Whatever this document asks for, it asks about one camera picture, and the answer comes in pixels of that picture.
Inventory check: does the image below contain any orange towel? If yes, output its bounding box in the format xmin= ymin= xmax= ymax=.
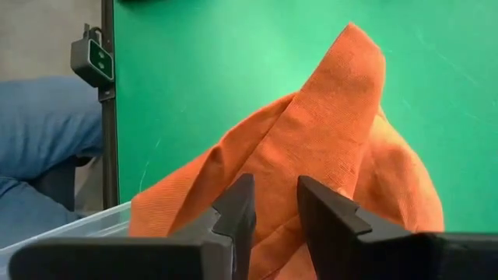
xmin=128 ymin=22 xmax=446 ymax=280

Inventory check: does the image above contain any clear plastic bin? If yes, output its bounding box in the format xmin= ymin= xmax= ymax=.
xmin=0 ymin=201 xmax=133 ymax=280

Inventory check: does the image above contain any person's leg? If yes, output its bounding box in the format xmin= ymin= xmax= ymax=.
xmin=0 ymin=75 xmax=104 ymax=180
xmin=0 ymin=177 xmax=81 ymax=250

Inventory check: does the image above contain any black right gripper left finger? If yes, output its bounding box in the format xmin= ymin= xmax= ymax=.
xmin=7 ymin=173 xmax=258 ymax=280

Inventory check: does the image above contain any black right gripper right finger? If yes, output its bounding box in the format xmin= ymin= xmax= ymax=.
xmin=297 ymin=175 xmax=498 ymax=280

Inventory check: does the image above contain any black table-level camera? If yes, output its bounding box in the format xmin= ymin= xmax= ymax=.
xmin=69 ymin=23 xmax=116 ymax=89

